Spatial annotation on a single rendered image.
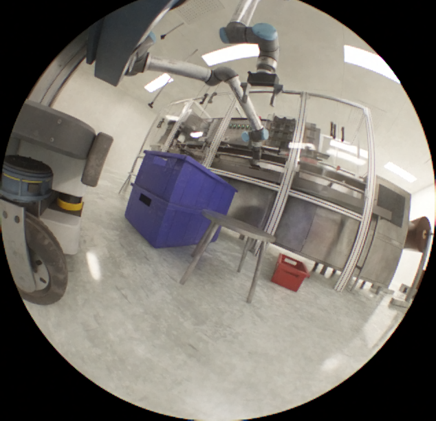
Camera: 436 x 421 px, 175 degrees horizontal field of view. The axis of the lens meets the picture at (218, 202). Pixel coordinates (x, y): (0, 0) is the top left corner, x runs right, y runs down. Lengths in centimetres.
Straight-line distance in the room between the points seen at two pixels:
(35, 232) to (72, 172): 15
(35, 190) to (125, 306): 29
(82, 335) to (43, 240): 18
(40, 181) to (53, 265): 13
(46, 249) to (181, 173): 53
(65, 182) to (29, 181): 15
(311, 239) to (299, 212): 28
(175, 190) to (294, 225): 116
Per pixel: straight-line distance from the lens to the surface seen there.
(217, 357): 36
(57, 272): 29
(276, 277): 82
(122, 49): 63
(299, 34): 250
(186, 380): 32
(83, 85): 590
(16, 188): 23
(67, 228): 39
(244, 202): 155
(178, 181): 60
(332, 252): 153
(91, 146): 15
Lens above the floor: 30
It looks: 1 degrees down
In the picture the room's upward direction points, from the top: 21 degrees clockwise
